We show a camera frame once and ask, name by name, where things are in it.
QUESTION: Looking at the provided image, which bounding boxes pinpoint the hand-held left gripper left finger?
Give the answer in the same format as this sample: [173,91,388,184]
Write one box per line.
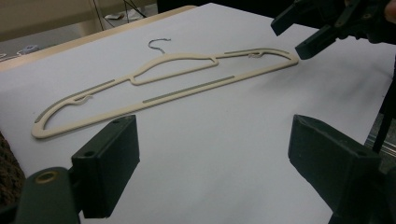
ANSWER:
[71,114,141,219]

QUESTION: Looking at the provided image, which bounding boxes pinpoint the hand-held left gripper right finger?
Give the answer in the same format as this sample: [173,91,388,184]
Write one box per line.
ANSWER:
[288,114,383,219]

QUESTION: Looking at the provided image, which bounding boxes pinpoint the cream clothes hanger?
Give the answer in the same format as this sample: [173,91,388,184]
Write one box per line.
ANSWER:
[31,37,300,140]

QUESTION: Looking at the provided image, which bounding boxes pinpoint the brown woven basket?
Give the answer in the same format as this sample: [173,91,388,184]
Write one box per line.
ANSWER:
[0,130,26,207]

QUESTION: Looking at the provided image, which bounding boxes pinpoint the black stand legs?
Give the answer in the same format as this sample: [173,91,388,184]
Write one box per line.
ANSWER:
[371,55,396,154]

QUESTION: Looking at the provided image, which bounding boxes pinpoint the white table cover sheet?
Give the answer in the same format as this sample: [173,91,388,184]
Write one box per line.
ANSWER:
[0,2,396,224]

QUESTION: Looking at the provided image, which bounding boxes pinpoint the clear plastic bag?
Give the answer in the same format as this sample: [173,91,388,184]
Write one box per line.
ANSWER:
[104,10,136,22]

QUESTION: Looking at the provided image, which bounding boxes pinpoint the beige wooden bench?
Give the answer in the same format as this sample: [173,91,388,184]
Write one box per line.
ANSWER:
[0,0,158,44]

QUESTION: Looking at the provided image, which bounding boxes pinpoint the metal floor rail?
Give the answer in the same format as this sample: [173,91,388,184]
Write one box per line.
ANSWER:
[363,132,396,158]

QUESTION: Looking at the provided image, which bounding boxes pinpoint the white wire hangers on floor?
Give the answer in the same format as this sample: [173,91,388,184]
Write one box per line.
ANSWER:
[0,44,40,63]

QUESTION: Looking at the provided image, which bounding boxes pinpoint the black hanging cables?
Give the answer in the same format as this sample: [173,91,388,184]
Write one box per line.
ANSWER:
[90,0,148,32]

